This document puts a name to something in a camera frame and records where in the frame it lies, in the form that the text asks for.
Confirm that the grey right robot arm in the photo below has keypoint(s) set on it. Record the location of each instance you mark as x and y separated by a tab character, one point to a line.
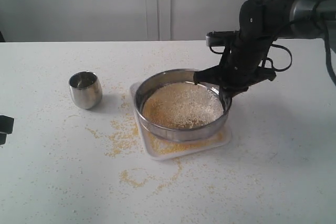
261	23

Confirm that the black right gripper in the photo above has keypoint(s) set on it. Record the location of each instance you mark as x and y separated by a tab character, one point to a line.
239	68

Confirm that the white cabinet doors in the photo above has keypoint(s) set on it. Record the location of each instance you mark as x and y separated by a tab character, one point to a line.
116	20

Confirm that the stainless steel cup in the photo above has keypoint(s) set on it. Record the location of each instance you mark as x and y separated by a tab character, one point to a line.
85	89

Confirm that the round stainless steel sieve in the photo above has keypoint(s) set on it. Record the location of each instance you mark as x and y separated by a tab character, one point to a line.
153	83

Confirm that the white plastic tray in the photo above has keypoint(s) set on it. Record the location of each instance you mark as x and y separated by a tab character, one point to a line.
143	130

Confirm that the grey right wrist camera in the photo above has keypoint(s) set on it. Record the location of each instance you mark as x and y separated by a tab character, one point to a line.
220	38

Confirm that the yellow sieved grain pile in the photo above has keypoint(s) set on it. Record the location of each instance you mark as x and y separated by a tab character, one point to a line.
162	147

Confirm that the yellow and white grain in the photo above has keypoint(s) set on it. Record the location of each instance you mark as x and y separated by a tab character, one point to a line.
182	106

